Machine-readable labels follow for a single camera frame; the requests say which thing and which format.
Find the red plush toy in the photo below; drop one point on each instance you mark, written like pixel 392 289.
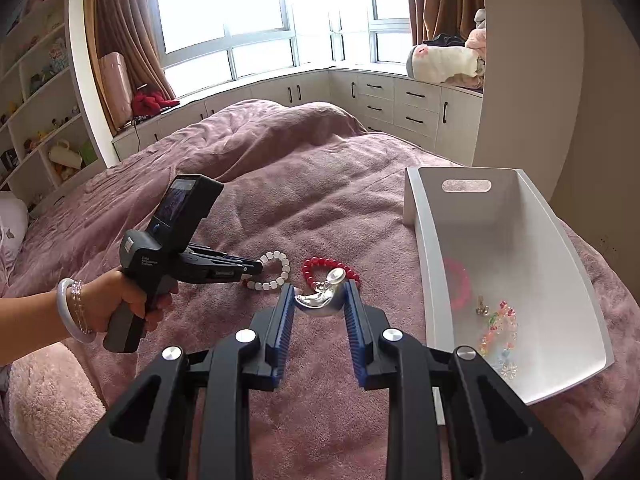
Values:
pixel 150 104

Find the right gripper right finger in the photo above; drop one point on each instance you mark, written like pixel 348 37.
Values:
pixel 448 403

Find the white bead bracelet gold charm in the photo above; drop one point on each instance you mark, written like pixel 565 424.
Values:
pixel 276 270

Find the person's left forearm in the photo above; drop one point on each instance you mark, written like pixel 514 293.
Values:
pixel 29 324

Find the person's left hand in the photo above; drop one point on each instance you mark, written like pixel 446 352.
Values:
pixel 102 296

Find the white wall shelf unit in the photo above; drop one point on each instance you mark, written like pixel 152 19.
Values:
pixel 54 134

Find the white pink plush pillow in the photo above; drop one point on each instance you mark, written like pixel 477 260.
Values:
pixel 452 60

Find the white jade bangle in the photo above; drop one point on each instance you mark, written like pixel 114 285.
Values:
pixel 71 310

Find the pink upright appliance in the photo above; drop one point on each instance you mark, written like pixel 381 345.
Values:
pixel 117 88

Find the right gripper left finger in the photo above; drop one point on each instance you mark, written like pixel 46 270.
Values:
pixel 190 410

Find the bay window frame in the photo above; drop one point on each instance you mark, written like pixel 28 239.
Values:
pixel 203 43

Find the small silver earring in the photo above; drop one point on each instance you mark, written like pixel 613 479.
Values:
pixel 482 309

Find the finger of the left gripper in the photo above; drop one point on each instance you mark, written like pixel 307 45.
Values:
pixel 250 266

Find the left brown curtain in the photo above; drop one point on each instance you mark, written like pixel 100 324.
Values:
pixel 125 27

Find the white window seat cabinets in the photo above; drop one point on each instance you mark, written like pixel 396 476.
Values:
pixel 441 119

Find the white plastic storage tray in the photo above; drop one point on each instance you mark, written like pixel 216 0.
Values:
pixel 489 232

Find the silver shell pendant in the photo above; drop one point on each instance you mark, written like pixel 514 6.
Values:
pixel 329 297

